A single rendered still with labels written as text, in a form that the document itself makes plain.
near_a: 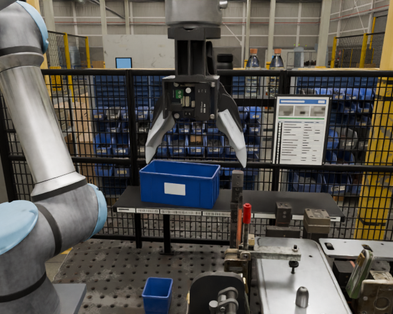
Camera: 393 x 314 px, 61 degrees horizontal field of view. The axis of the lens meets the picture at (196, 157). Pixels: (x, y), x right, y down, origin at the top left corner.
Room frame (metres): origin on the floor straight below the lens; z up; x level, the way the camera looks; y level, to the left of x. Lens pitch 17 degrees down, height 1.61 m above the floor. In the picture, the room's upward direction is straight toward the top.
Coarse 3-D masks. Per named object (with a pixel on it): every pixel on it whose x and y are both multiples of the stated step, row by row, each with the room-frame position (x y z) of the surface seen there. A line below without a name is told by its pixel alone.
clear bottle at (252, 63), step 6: (252, 54) 1.47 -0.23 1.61; (252, 60) 1.46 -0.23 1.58; (258, 60) 1.47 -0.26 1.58; (246, 66) 1.47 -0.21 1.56; (252, 66) 1.45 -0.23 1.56; (258, 66) 1.46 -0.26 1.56; (246, 78) 1.47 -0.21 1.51; (252, 78) 1.45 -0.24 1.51; (258, 78) 1.46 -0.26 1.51; (246, 84) 1.46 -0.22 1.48; (252, 84) 1.45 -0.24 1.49; (258, 84) 1.46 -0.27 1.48; (246, 90) 1.46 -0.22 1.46; (252, 90) 1.45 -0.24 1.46; (258, 90) 1.46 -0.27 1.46; (246, 96) 1.47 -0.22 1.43; (252, 96) 1.45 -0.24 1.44
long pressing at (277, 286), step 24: (264, 240) 1.01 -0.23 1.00; (288, 240) 1.01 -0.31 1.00; (312, 240) 1.01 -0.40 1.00; (264, 264) 0.87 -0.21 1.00; (288, 264) 0.87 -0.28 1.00; (312, 264) 0.87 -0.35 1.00; (264, 288) 0.76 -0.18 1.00; (288, 288) 0.76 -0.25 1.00; (312, 288) 0.76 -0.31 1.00; (336, 288) 0.76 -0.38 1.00; (264, 312) 0.67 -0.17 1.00; (288, 312) 0.67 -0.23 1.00; (312, 312) 0.67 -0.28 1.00; (336, 312) 0.67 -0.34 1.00
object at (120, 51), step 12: (108, 36) 7.30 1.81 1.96; (120, 36) 7.30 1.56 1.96; (132, 36) 7.31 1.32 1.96; (144, 36) 7.31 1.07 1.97; (156, 36) 7.32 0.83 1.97; (108, 48) 7.29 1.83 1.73; (120, 48) 7.30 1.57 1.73; (132, 48) 7.31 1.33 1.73; (144, 48) 7.31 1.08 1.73; (156, 48) 7.32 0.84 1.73; (168, 48) 7.33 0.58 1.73; (108, 60) 7.29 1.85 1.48; (120, 60) 7.27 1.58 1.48; (132, 60) 7.31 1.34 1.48; (144, 60) 7.31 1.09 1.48; (156, 60) 7.32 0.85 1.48; (168, 60) 7.33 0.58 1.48
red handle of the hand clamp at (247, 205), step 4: (244, 204) 0.85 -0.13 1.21; (248, 204) 0.84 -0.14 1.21; (244, 208) 0.84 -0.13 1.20; (248, 208) 0.83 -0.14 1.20; (244, 212) 0.84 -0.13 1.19; (248, 212) 0.83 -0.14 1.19; (244, 216) 0.84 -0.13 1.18; (248, 216) 0.83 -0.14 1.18; (244, 220) 0.84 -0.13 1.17; (248, 220) 0.83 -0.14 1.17; (244, 224) 0.84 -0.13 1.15; (248, 224) 0.84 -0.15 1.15; (244, 228) 0.84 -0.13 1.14; (248, 228) 0.84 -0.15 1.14; (244, 232) 0.84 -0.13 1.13; (248, 232) 0.84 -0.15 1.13; (244, 236) 0.84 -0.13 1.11; (244, 240) 0.84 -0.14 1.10; (244, 244) 0.84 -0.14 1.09; (244, 248) 0.84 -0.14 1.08
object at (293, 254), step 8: (240, 248) 0.86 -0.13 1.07; (248, 248) 0.85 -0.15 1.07; (256, 248) 0.84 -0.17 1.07; (264, 248) 0.84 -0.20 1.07; (272, 248) 0.84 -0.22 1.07; (280, 248) 0.84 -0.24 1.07; (288, 248) 0.84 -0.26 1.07; (296, 248) 0.83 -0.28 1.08; (256, 256) 0.82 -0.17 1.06; (264, 256) 0.82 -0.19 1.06; (272, 256) 0.82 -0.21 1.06; (280, 256) 0.82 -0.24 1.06; (288, 256) 0.82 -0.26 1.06; (296, 256) 0.81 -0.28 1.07; (296, 264) 0.82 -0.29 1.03
